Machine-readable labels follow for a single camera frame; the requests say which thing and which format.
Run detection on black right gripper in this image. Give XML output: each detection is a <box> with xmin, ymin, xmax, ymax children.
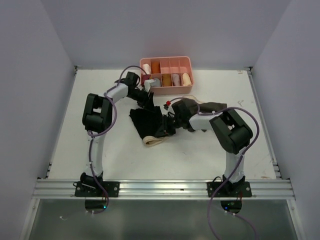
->
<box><xmin>154</xmin><ymin>113</ymin><xmax>182</xmax><ymax>138</ymax></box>

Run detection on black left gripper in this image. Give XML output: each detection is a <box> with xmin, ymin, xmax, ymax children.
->
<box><xmin>127</xmin><ymin>88</ymin><xmax>156</xmax><ymax>112</ymax></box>

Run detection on black underwear beige waistband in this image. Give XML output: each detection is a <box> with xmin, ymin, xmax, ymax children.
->
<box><xmin>129</xmin><ymin>106</ymin><xmax>167</xmax><ymax>147</ymax></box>

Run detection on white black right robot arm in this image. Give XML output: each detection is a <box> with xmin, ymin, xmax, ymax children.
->
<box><xmin>155</xmin><ymin>97</ymin><xmax>258</xmax><ymax>197</ymax></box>

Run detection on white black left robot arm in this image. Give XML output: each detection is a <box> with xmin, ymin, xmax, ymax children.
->
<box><xmin>80</xmin><ymin>71</ymin><xmax>155</xmax><ymax>197</ymax></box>

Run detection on grey rolled underwear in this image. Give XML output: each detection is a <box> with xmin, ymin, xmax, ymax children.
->
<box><xmin>152</xmin><ymin>78</ymin><xmax>162</xmax><ymax>88</ymax></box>

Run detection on maroon rolled underwear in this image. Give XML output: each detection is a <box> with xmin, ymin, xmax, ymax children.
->
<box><xmin>140</xmin><ymin>74</ymin><xmax>151</xmax><ymax>87</ymax></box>

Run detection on mustard brown rolled underwear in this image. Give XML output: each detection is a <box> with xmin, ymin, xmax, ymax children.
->
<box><xmin>161</xmin><ymin>73</ymin><xmax>172</xmax><ymax>87</ymax></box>

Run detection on pale pink rolled underwear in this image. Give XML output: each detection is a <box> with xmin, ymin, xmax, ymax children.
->
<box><xmin>172</xmin><ymin>73</ymin><xmax>181</xmax><ymax>86</ymax></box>

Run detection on olive green underwear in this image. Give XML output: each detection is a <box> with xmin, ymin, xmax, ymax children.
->
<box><xmin>171</xmin><ymin>95</ymin><xmax>227</xmax><ymax>132</ymax></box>

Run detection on white pink rolled underwear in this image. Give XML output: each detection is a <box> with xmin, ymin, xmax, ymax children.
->
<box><xmin>142</xmin><ymin>63</ymin><xmax>152</xmax><ymax>75</ymax></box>

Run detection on orange rolled underwear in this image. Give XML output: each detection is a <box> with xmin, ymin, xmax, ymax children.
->
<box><xmin>151</xmin><ymin>61</ymin><xmax>161</xmax><ymax>74</ymax></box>

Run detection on peach rolled underwear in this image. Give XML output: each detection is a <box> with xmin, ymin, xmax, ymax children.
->
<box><xmin>182</xmin><ymin>73</ymin><xmax>192</xmax><ymax>87</ymax></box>

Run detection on pink divided storage box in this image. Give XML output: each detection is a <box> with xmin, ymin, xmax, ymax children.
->
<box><xmin>139</xmin><ymin>56</ymin><xmax>194</xmax><ymax>96</ymax></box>

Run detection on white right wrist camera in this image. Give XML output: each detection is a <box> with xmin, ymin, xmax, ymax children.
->
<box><xmin>163</xmin><ymin>101</ymin><xmax>175</xmax><ymax>114</ymax></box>

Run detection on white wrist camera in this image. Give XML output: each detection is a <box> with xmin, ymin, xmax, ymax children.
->
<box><xmin>163</xmin><ymin>101</ymin><xmax>175</xmax><ymax>114</ymax></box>
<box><xmin>143</xmin><ymin>79</ymin><xmax>156</xmax><ymax>92</ymax></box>

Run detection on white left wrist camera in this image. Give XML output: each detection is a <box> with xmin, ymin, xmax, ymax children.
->
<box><xmin>143</xmin><ymin>79</ymin><xmax>156</xmax><ymax>92</ymax></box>

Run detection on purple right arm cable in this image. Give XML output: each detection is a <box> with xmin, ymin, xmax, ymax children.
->
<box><xmin>169</xmin><ymin>97</ymin><xmax>261</xmax><ymax>240</ymax></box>

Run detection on aluminium frame rail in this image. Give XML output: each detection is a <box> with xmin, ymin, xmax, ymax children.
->
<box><xmin>32</xmin><ymin>179</ymin><xmax>295</xmax><ymax>200</ymax></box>

